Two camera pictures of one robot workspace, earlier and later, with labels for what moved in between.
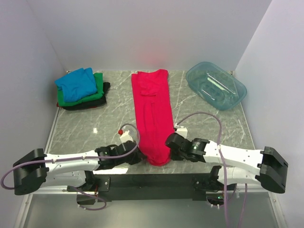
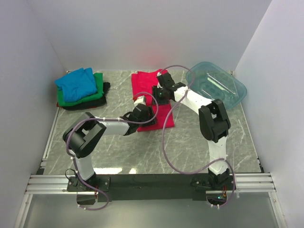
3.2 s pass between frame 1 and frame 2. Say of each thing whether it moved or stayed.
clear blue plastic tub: stayed
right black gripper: moved
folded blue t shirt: stayed
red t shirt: moved
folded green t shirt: stayed
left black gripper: moved
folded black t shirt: stayed
